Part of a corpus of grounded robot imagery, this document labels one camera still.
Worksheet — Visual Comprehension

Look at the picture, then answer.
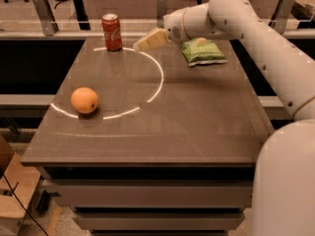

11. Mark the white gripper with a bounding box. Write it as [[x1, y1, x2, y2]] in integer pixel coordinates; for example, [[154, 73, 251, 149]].
[[133, 8, 190, 52]]

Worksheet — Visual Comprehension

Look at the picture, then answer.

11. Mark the red coke can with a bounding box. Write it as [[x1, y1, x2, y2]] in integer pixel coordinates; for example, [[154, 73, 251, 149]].
[[102, 14, 122, 51]]

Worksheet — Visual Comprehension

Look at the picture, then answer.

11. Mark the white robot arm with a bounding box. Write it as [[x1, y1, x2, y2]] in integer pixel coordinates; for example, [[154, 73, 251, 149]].
[[134, 0, 315, 236]]

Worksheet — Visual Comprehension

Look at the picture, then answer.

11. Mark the green chip bag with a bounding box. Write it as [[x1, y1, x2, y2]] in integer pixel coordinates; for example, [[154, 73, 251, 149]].
[[180, 37, 227, 67]]

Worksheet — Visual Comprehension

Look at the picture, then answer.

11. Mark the orange fruit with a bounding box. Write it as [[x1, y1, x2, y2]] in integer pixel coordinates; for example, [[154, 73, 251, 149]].
[[71, 88, 99, 114]]

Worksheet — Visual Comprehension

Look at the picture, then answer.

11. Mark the grey drawer cabinet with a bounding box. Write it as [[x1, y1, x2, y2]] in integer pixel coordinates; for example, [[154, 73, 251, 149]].
[[23, 37, 273, 236]]

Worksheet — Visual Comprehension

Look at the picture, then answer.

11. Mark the wooden box at left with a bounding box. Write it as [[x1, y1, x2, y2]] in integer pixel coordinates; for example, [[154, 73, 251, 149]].
[[0, 137, 40, 236]]

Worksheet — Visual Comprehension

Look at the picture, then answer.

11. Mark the middle metal rail bracket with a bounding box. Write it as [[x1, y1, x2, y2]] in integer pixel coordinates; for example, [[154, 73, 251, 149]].
[[157, 0, 167, 28]]

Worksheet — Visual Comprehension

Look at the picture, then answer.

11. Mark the metal rail bracket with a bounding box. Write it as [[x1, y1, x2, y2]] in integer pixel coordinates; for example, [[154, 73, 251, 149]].
[[271, 0, 295, 34], [32, 0, 55, 36], [157, 0, 167, 28]]

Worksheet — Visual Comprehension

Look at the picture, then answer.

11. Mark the left metal rail bracket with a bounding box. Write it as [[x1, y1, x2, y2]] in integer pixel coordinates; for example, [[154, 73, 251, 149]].
[[32, 0, 55, 36]]

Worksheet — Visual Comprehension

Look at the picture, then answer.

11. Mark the right metal rail bracket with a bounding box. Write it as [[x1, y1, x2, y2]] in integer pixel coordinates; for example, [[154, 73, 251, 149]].
[[271, 0, 295, 34]]

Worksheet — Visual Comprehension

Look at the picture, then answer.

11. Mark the black floor cable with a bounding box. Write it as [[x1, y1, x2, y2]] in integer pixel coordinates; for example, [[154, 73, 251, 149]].
[[0, 170, 49, 236]]

